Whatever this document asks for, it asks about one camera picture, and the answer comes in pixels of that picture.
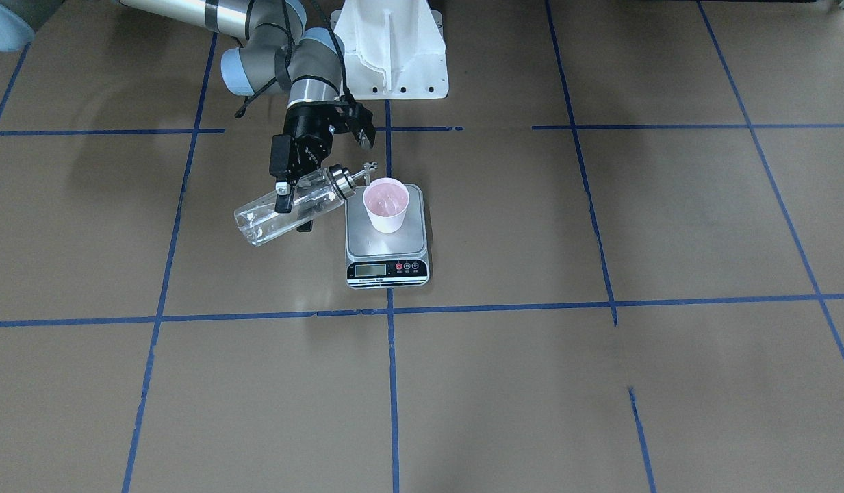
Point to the silver digital kitchen scale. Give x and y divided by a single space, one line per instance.
386 260

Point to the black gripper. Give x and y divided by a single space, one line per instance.
307 130

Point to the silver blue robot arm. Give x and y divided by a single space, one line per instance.
278 53

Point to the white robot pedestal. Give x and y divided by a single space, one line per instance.
394 49

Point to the clear glass sauce bottle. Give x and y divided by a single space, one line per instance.
316 194

